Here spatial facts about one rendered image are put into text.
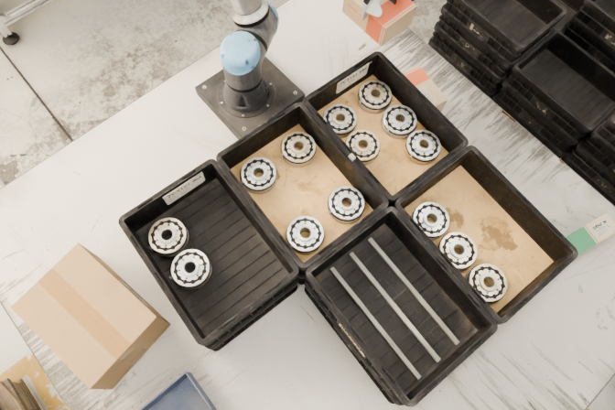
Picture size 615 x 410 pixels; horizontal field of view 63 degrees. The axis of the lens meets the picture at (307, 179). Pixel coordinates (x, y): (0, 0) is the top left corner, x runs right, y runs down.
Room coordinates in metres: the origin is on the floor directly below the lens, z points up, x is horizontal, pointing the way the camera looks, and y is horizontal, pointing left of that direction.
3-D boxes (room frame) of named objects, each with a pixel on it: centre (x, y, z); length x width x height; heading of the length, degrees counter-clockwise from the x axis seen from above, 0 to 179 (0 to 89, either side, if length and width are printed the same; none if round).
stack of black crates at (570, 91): (1.25, -1.05, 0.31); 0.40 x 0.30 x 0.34; 45
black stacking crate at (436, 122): (0.72, -0.21, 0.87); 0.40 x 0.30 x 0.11; 42
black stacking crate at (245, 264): (0.33, 0.24, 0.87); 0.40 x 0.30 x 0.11; 42
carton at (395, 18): (0.99, -0.16, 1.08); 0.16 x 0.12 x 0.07; 45
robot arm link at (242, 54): (0.91, 0.22, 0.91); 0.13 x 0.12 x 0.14; 167
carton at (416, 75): (0.94, -0.35, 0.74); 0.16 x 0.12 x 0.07; 36
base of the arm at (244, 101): (0.90, 0.22, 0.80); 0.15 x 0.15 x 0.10
